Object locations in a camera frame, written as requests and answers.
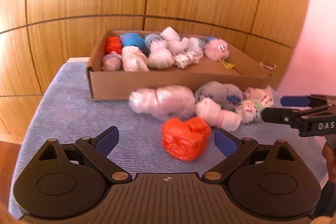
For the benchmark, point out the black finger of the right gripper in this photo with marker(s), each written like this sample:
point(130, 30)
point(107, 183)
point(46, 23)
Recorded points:
point(312, 100)
point(282, 116)

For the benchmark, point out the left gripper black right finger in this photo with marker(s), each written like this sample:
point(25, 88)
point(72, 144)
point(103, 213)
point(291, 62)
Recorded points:
point(240, 153)

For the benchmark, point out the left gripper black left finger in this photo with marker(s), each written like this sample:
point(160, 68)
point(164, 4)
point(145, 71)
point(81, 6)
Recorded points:
point(84, 161)

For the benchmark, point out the orange sock bundle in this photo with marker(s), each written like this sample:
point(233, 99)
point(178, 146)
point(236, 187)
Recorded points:
point(113, 44)
point(185, 141)

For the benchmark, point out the pink fluffy googly-eyed toy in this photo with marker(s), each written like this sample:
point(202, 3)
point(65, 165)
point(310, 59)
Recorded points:
point(216, 49)

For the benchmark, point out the blue sock with pink band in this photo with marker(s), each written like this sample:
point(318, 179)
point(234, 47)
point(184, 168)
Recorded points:
point(132, 39)

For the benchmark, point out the white fluffy sock teal band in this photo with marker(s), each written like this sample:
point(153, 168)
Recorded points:
point(195, 45)

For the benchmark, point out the lilac and pink knit sock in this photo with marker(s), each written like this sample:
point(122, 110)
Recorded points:
point(133, 59)

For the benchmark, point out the person's right hand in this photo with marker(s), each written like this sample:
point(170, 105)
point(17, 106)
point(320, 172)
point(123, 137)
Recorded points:
point(329, 156)

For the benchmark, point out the white sock with green band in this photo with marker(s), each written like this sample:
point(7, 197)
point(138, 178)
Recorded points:
point(265, 96)

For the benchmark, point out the white sock with pink band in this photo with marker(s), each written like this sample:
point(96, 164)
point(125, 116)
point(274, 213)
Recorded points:
point(249, 110)

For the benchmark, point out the blue towel bed cover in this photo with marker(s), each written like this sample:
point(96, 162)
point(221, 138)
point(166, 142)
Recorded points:
point(67, 112)

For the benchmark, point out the pale pink rolled sock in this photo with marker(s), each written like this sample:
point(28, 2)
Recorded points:
point(214, 116)

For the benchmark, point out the grey sock bundle blue detail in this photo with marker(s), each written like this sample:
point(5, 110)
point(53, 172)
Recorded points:
point(226, 95)

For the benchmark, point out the brown cardboard box tray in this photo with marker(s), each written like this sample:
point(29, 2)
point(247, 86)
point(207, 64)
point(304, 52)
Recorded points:
point(117, 85)

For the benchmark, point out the large pale pink fluffy sock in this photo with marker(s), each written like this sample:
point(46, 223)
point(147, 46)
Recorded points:
point(163, 103)

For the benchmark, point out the white and lilac sock bundle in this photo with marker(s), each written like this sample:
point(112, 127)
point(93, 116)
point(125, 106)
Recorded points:
point(112, 62)

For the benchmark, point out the wooden wardrobe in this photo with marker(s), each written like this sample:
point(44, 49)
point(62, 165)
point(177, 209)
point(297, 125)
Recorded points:
point(39, 36)

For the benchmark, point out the metal wardrobe handle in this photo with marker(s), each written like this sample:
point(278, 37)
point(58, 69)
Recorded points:
point(268, 67)

